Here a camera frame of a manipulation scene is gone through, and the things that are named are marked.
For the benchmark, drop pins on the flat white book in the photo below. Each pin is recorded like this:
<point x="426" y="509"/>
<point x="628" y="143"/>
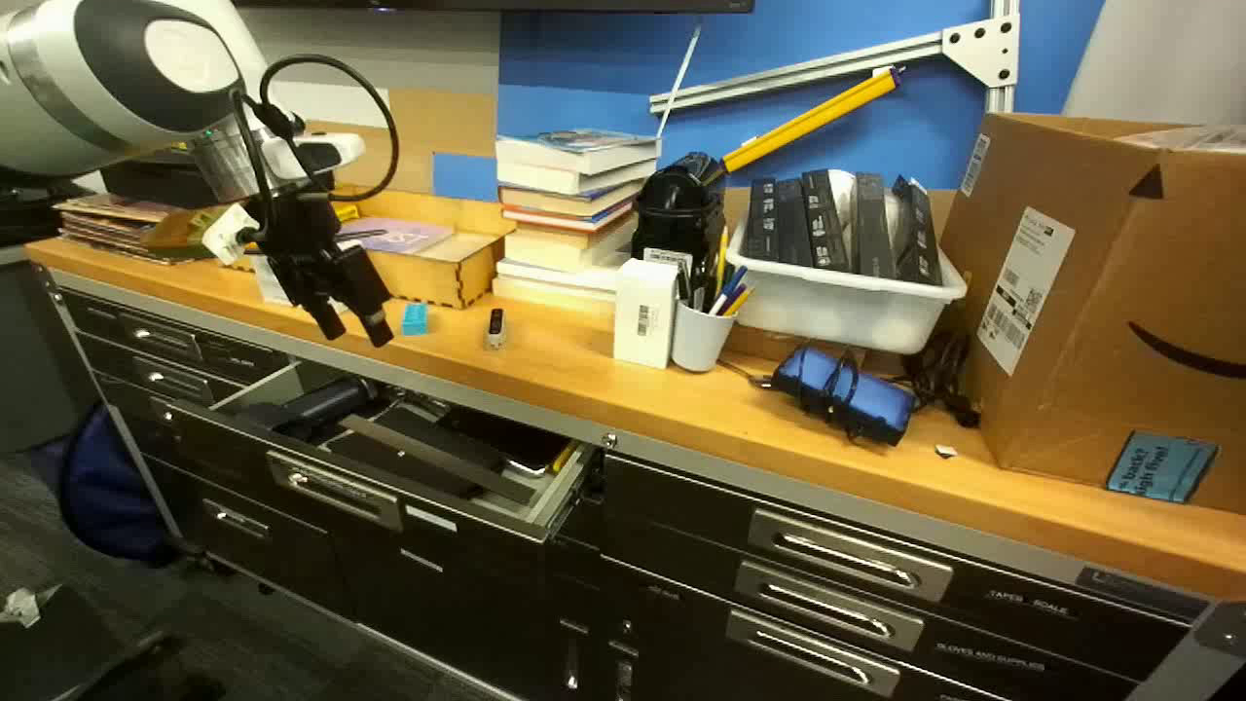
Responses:
<point x="558" y="283"/>

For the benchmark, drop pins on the thin white rod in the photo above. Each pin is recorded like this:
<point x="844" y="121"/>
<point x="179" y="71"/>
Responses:
<point x="679" y="80"/>

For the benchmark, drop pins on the blue round bag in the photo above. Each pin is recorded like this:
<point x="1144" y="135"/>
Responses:
<point x="101" y="493"/>

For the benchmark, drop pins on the blue pen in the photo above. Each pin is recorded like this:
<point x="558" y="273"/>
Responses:
<point x="735" y="283"/>

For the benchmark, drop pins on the small blue block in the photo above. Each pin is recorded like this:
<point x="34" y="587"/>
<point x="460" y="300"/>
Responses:
<point x="415" y="321"/>

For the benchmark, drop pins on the thick cream book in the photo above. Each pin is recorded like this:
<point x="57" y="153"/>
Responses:
<point x="567" y="245"/>

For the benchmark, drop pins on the black gadget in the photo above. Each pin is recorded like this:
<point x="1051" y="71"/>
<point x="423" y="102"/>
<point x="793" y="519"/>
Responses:
<point x="309" y="406"/>

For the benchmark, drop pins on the grey metal stand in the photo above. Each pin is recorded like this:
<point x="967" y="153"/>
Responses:
<point x="25" y="362"/>

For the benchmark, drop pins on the yellow pencil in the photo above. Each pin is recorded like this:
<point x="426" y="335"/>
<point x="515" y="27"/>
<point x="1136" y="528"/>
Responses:
<point x="740" y="300"/>

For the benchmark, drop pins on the thick white book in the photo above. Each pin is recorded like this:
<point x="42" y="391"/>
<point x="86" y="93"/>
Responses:
<point x="578" y="156"/>

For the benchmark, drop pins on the black ridged module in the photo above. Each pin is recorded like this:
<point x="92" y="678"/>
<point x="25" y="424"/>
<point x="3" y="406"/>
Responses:
<point x="811" y="219"/>
<point x="759" y="219"/>
<point x="916" y="230"/>
<point x="874" y="223"/>

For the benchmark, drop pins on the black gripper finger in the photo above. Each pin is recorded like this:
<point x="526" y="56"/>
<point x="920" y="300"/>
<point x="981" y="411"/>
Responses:
<point x="377" y="318"/>
<point x="325" y="318"/>

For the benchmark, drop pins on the tiny white screw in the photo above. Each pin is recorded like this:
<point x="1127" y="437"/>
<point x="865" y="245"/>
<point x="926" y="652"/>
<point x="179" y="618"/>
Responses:
<point x="944" y="452"/>

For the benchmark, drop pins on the long black bar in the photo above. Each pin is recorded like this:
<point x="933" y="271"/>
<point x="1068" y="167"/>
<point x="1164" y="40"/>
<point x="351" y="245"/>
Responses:
<point x="419" y="457"/>

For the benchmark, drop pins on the tan wall board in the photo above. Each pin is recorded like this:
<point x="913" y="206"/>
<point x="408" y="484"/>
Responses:
<point x="432" y="128"/>

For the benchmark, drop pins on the brown cardboard shipping box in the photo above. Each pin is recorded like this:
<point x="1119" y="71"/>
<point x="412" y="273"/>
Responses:
<point x="1114" y="258"/>

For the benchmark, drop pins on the white pen cup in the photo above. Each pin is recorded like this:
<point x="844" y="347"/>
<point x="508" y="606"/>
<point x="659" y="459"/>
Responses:
<point x="702" y="335"/>

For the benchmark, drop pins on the yellow bar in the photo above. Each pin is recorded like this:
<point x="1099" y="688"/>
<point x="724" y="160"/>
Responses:
<point x="811" y="121"/>

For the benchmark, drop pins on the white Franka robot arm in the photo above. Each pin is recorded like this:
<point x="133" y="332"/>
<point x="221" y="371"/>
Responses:
<point x="92" y="65"/>

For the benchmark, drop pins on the open wooden laser-cut box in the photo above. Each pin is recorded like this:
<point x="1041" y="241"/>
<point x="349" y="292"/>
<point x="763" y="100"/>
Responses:
<point x="448" y="273"/>

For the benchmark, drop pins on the white plastic bin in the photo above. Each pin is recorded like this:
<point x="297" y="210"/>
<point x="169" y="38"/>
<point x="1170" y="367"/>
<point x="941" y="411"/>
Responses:
<point x="844" y="313"/>

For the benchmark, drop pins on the thin red book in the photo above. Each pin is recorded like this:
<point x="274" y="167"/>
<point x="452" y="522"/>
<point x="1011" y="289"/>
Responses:
<point x="571" y="219"/>

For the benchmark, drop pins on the aluminium rail with bracket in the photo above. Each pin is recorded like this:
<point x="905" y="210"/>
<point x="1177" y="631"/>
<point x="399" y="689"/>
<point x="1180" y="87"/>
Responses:
<point x="844" y="61"/>

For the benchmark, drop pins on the small white upright box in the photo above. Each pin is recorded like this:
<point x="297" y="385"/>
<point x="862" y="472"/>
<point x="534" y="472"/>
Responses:
<point x="645" y="313"/>

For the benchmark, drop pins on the black drawer cabinet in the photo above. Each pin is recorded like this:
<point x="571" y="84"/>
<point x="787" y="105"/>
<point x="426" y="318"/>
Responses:
<point x="624" y="609"/>

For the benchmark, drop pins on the black boxy device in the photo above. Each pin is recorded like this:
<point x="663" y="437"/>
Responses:
<point x="679" y="206"/>

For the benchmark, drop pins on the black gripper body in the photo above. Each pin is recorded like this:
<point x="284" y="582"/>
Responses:
<point x="309" y="238"/>

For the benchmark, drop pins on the brown covered book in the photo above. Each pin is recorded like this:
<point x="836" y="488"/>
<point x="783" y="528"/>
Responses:
<point x="571" y="204"/>

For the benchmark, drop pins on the crumpled white paper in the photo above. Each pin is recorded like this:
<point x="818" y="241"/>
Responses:
<point x="20" y="606"/>

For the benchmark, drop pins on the lavender UIST paper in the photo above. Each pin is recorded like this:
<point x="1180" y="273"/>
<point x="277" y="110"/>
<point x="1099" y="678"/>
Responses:
<point x="392" y="234"/>

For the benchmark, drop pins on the dark flat paper stack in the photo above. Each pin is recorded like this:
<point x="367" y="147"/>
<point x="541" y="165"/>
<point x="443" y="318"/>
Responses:
<point x="110" y="219"/>

